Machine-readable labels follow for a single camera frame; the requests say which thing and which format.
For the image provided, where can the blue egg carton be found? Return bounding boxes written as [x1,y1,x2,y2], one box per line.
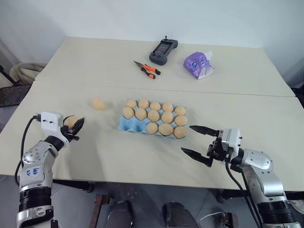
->
[118,99,190,140]

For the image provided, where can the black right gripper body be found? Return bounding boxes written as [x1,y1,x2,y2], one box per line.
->
[206,136,233,168]

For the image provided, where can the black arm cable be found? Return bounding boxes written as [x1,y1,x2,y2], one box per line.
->
[14,114,42,187]
[224,152,265,228]

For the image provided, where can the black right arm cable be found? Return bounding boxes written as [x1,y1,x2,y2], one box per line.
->
[224,152,265,228]

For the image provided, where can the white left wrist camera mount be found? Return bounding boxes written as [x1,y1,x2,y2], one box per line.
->
[39,111,70,143]

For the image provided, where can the orange black pliers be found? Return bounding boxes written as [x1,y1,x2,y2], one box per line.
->
[133,60,162,80]

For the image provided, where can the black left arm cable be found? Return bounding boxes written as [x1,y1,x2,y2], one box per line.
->
[14,114,42,187]

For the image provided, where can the thin white cable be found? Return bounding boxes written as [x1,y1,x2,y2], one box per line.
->
[198,211,225,225]

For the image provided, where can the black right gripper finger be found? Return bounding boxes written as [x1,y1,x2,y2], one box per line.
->
[180,147,212,167]
[189,125,220,138]

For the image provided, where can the black table frame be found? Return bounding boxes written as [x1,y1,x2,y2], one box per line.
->
[52,179,304,202]

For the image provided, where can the beige fabric bag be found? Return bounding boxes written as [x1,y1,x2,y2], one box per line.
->
[9,62,47,85]

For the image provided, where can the black handheld remote controller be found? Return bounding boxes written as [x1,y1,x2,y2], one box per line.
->
[149,35,179,66]

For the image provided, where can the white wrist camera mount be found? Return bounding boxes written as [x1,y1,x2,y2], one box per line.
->
[39,111,70,143]
[218,128,243,155]

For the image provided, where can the dark rounded shape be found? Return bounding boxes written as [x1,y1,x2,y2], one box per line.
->
[162,201,199,228]
[107,200,134,228]

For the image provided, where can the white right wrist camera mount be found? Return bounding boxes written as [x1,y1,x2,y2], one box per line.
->
[218,128,243,155]

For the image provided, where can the black stand legs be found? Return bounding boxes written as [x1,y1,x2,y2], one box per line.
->
[0,63,22,86]

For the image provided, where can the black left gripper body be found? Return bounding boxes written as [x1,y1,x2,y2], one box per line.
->
[60,125,80,143]

